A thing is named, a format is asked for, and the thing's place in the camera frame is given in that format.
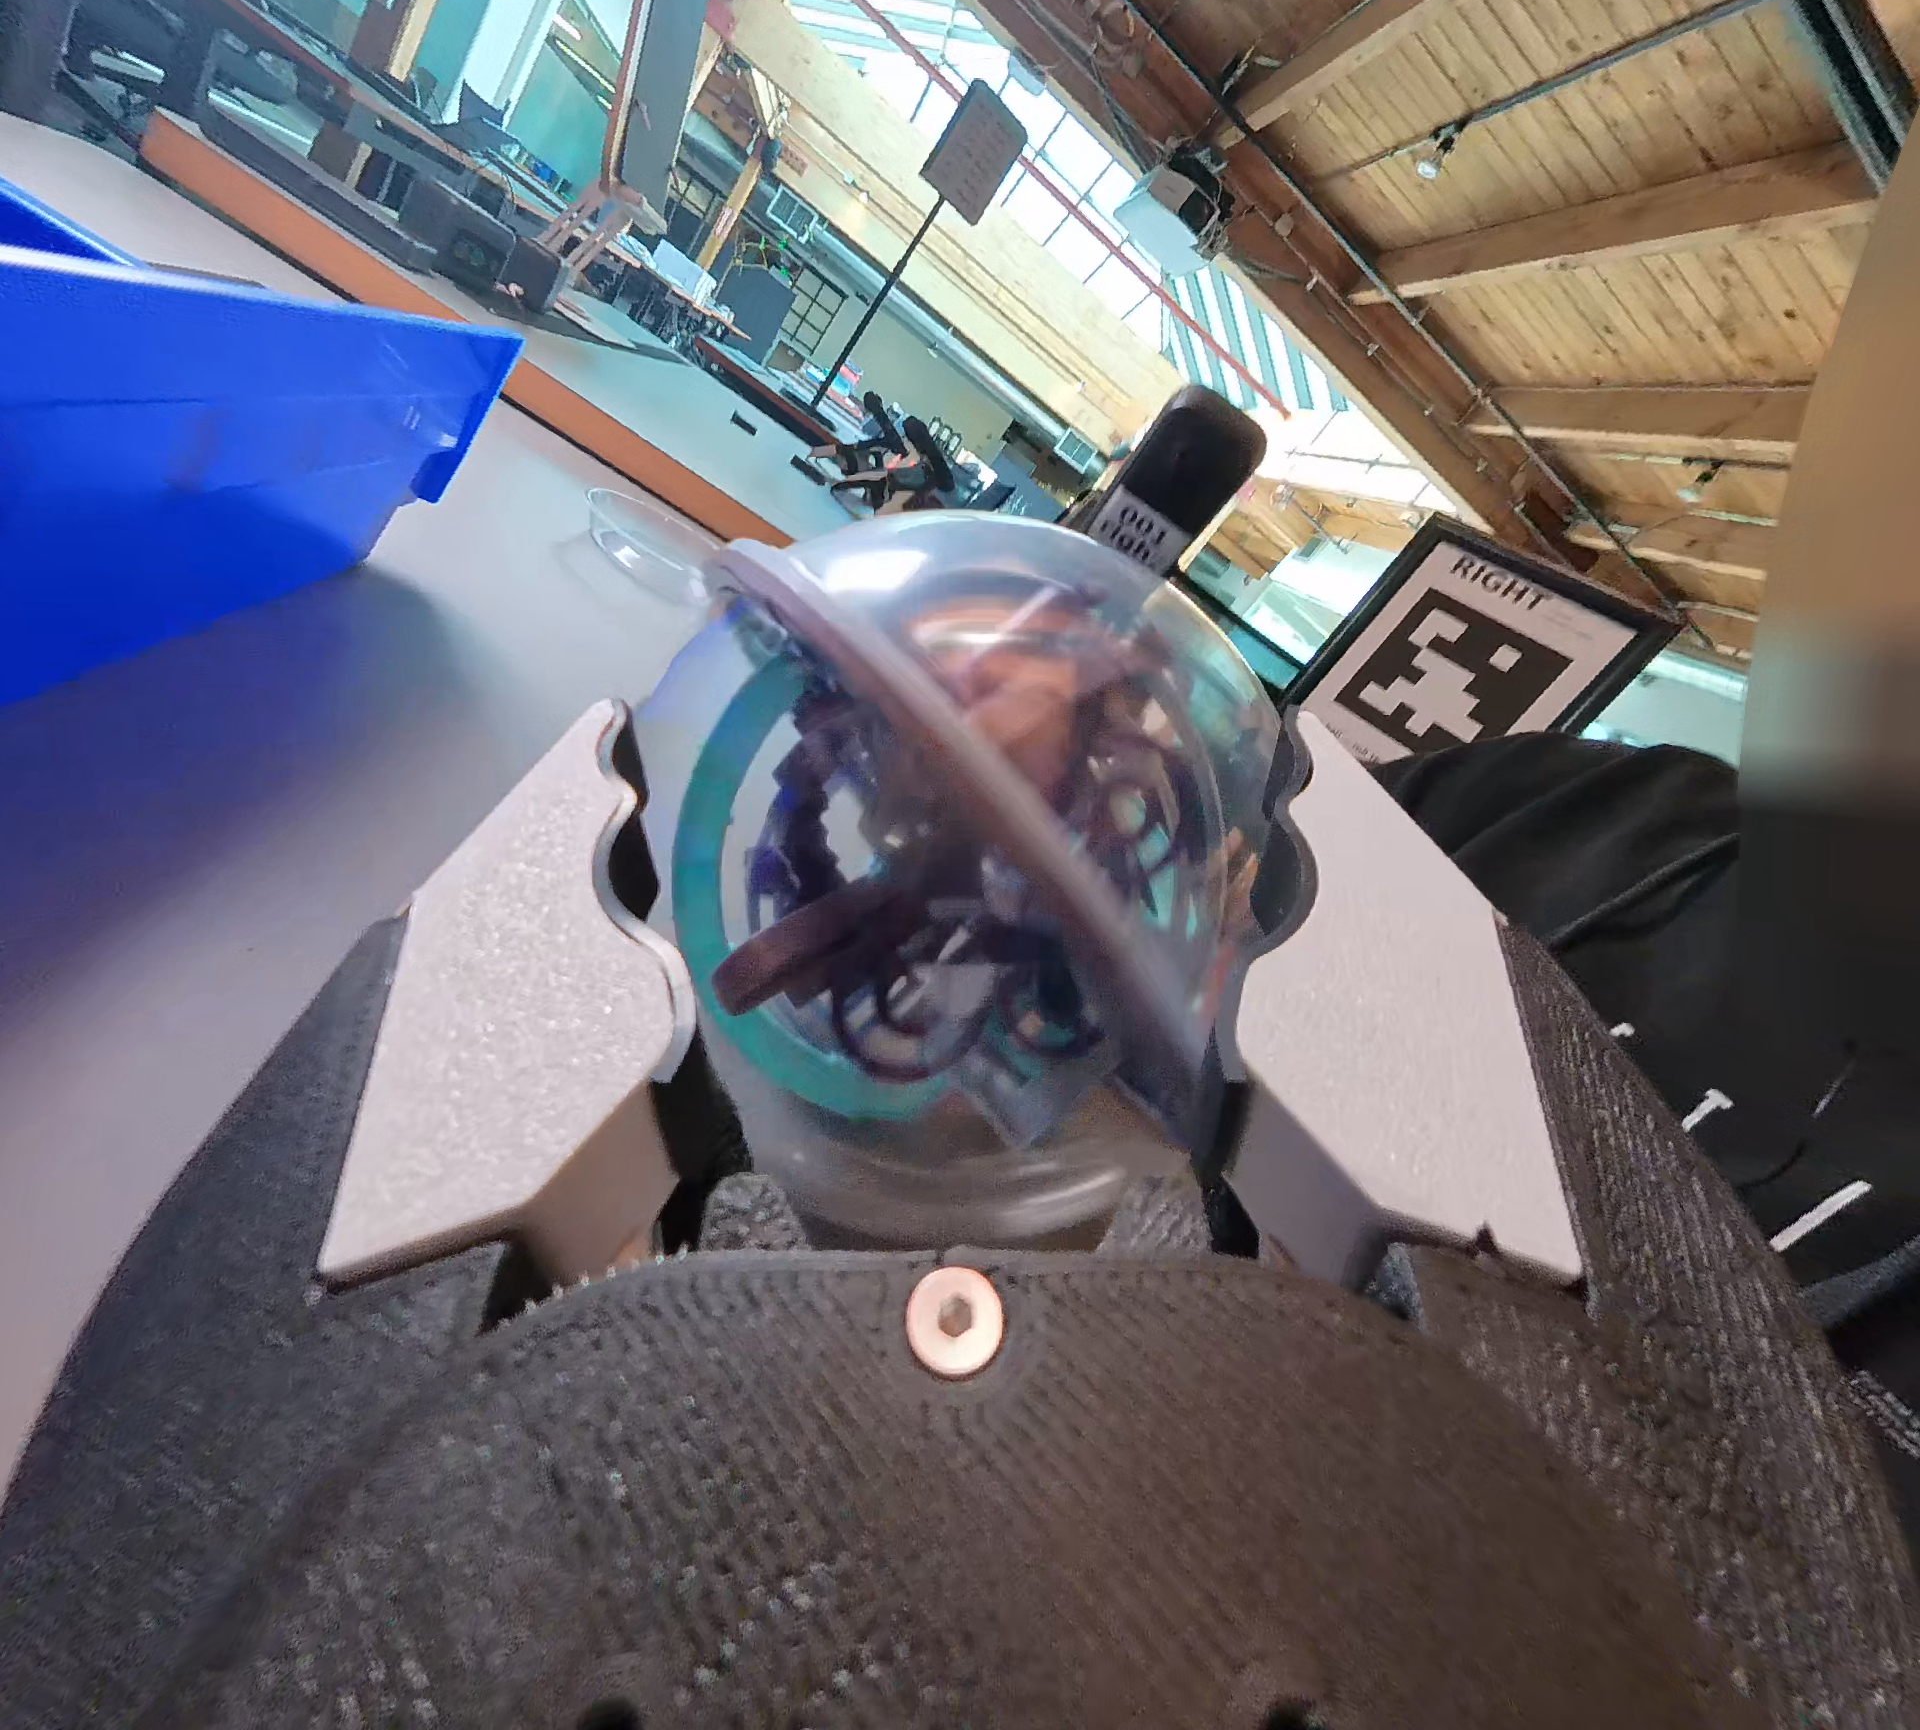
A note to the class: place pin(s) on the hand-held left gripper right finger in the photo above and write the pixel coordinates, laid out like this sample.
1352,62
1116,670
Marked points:
1411,1040

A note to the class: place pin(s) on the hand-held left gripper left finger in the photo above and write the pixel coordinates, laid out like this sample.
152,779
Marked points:
480,1040

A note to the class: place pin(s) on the clear maze ball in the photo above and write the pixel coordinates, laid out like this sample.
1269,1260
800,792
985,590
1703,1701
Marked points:
961,833

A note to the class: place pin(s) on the person's black printed jacket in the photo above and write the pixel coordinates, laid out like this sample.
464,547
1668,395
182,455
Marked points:
1620,922

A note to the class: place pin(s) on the black white marker board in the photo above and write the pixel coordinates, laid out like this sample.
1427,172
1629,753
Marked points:
1487,651

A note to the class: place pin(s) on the black sign on pole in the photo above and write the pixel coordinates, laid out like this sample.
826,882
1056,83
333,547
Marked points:
969,148

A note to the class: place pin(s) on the clear plastic dish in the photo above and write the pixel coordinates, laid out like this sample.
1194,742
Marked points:
658,547

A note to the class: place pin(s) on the grey desk with wooden edge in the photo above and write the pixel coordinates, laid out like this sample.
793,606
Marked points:
645,395

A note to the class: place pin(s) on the blue plastic bin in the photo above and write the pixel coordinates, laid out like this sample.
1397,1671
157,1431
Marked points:
182,472

